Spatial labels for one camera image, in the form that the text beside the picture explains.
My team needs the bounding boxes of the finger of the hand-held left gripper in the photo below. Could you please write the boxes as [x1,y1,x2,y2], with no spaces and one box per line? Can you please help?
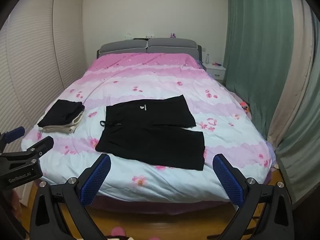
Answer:
[0,136,54,161]
[0,127,25,152]

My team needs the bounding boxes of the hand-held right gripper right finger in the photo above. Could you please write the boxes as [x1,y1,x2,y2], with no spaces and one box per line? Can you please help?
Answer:
[212,154,298,240]

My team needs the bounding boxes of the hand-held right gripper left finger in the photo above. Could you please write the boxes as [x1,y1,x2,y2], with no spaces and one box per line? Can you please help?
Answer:
[29,153,112,240]

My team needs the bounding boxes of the black pants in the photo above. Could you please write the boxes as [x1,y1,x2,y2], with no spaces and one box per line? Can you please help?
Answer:
[95,94,206,171]

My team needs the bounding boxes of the folded black garment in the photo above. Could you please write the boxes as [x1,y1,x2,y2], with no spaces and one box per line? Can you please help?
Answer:
[37,99,85,127]

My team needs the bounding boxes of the white louvred wardrobe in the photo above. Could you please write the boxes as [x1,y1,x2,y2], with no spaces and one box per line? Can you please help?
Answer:
[0,0,88,153]

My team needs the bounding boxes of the white nightstand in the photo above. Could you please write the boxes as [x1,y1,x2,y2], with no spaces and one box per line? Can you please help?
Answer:
[204,64,227,80]

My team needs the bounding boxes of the pink floral quilt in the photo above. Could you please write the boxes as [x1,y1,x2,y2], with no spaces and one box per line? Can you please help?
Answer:
[21,53,275,203]

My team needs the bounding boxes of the beige curtain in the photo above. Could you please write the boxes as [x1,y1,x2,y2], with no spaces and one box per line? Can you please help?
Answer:
[266,0,316,147]

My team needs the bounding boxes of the green curtain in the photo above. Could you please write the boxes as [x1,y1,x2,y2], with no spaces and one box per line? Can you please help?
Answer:
[222,0,320,205]

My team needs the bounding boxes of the grey padded headboard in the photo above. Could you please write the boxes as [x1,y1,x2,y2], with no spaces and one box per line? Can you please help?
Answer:
[97,38,202,60]

